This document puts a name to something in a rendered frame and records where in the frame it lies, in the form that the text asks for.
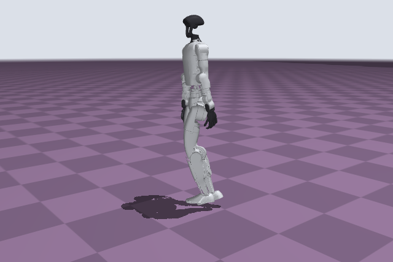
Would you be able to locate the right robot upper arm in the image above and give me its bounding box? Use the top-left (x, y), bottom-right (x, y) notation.
top-left (181, 48), bottom-right (185, 82)

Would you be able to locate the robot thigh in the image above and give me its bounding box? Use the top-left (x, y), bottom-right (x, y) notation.
top-left (184, 103), bottom-right (208, 161)
top-left (184, 106), bottom-right (207, 160)

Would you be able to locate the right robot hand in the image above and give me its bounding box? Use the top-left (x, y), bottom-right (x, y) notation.
top-left (181, 99), bottom-right (186, 122)

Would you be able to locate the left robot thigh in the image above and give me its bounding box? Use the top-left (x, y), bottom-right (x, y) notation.
top-left (184, 103), bottom-right (208, 161)

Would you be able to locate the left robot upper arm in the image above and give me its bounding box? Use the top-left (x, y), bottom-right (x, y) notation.
top-left (195, 44), bottom-right (209, 83)

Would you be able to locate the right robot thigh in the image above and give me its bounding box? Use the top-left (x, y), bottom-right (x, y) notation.
top-left (184, 106), bottom-right (207, 160)

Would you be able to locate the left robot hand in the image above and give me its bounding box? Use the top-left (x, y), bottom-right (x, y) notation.
top-left (204, 104), bottom-right (217, 129)

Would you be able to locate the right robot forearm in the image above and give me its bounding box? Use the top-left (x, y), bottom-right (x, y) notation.
top-left (181, 81), bottom-right (191, 106)

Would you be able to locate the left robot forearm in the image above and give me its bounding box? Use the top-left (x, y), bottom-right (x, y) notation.
top-left (200, 74), bottom-right (214, 110)

